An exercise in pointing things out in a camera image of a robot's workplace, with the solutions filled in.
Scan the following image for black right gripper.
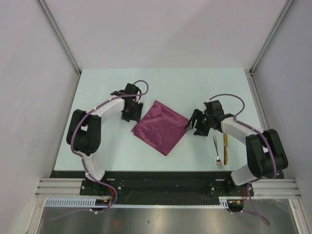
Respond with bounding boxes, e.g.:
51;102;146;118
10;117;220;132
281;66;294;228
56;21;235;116
184;109;213;137

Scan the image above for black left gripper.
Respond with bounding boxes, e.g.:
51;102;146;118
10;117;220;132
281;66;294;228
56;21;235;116
120;100;143;123

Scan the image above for magenta satin napkin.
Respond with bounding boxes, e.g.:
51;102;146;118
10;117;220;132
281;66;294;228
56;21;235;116
132;100;188;156

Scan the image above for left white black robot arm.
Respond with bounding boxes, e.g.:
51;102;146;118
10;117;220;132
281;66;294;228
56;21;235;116
66;80;149;195

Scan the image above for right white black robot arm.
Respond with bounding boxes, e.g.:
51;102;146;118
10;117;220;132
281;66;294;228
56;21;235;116
184;100;289;195

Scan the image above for gold butter knife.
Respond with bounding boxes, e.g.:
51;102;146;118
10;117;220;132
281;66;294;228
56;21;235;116
223;133;228;166

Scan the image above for silver metal fork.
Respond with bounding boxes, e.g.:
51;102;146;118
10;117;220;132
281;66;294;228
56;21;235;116
213;135;223;170

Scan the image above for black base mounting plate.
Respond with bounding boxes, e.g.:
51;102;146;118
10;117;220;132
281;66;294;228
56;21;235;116
50;170;285;207

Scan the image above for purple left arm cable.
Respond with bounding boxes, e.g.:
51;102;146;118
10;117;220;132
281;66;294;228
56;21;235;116
46;79;150;221

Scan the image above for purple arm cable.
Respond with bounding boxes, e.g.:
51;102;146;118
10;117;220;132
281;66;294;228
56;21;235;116
46;79;150;221
208;94;277;226

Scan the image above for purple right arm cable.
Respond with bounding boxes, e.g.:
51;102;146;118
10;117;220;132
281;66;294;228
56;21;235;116
208;94;277;226

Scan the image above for right aluminium frame post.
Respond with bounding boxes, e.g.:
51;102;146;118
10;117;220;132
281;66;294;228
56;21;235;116
251;0;295;74

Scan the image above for aluminium front rail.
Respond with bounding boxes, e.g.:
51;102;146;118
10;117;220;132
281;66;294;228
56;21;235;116
36;178;301;199

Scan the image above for white slotted cable duct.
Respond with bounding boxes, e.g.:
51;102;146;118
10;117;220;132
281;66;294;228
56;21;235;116
45;198;229;209

